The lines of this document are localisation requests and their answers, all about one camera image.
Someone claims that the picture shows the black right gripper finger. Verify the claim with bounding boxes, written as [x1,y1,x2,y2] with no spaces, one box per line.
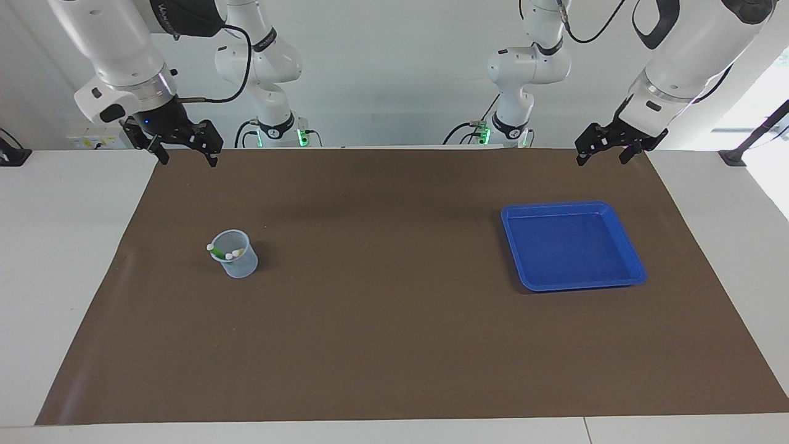
[123,120,170,165]
[191,120,224,168]

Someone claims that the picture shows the blue plastic tray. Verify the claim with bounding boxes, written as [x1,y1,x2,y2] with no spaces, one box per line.
[501,200,648,292]

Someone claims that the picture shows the black clamped stand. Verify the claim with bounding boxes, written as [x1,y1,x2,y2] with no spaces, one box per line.
[718,99,789,167]

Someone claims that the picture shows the translucent plastic cup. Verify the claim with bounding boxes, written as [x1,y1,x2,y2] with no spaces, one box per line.
[210,229,259,279]

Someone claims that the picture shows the black table clamp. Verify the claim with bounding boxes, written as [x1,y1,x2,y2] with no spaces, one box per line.
[0,128,33,167]

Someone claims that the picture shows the brown table mat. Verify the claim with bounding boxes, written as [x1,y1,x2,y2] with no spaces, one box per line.
[35,148,789,426]

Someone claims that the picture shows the black base cable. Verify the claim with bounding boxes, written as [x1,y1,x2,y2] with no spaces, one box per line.
[444,92,501,146]
[234,119,261,149]

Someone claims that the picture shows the white wall socket box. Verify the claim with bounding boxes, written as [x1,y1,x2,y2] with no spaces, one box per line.
[67,126,124,150]

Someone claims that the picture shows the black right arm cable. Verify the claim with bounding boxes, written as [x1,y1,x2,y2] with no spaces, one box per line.
[176,22,255,104]

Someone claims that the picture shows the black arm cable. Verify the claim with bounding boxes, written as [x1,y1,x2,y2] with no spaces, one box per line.
[555,0,734,105]
[176,22,255,104]

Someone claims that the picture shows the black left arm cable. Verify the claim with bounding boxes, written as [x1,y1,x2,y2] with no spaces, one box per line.
[555,0,734,105]

